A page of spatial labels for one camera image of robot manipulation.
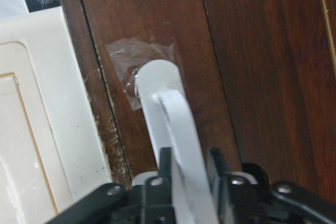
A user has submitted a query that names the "cream white cabinet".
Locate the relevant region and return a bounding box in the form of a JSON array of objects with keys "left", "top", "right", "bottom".
[{"left": 1, "top": 7, "right": 111, "bottom": 223}]

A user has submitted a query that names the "dark wooden drawer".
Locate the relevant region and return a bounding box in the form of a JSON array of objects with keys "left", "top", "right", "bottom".
[{"left": 60, "top": 0, "right": 335, "bottom": 201}]

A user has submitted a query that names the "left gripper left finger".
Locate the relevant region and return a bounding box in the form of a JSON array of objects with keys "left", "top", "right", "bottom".
[{"left": 49, "top": 147, "right": 175, "bottom": 223}]

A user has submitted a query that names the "white drawer handle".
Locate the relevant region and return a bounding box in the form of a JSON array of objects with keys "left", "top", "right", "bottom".
[{"left": 135, "top": 60, "right": 219, "bottom": 223}]

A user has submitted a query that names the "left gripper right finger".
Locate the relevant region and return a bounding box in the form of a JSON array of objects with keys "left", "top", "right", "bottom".
[{"left": 207, "top": 147, "right": 335, "bottom": 223}]

